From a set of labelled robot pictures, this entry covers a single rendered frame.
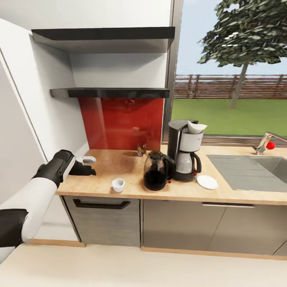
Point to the countertop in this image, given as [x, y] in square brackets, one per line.
[128, 165]

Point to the paper coffee filter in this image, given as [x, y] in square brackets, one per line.
[195, 128]

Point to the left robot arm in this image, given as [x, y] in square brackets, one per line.
[21, 216]

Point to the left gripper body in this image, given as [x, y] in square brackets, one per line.
[83, 170]

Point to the coffee cup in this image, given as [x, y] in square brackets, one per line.
[118, 185]

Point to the electric kettle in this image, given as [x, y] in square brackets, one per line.
[155, 170]

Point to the coffee maker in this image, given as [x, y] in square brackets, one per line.
[181, 148]

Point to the saucer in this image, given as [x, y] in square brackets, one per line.
[207, 182]

